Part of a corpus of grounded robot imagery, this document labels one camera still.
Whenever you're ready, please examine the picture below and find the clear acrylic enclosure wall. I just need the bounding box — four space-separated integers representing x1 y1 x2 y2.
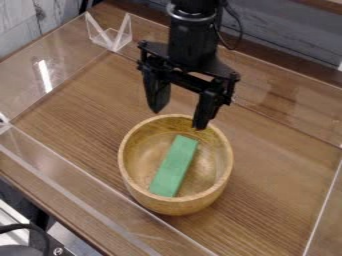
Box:
0 18 342 256

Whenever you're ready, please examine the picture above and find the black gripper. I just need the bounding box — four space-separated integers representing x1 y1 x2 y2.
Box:
138 6 239 130

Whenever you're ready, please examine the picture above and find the black cable lower left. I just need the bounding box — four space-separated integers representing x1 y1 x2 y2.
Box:
0 224 49 256

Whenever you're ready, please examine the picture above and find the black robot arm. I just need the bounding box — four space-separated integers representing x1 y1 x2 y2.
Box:
138 0 240 130

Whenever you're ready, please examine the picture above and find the brown wooden bowl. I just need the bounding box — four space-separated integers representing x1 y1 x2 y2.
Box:
118 114 234 216

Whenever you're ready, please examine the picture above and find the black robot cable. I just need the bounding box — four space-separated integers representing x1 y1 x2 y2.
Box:
212 0 246 52

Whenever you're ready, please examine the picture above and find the green rectangular block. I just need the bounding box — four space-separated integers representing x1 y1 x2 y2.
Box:
148 135 198 197

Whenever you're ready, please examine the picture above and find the clear acrylic corner bracket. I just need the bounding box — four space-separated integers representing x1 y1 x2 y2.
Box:
84 13 132 53

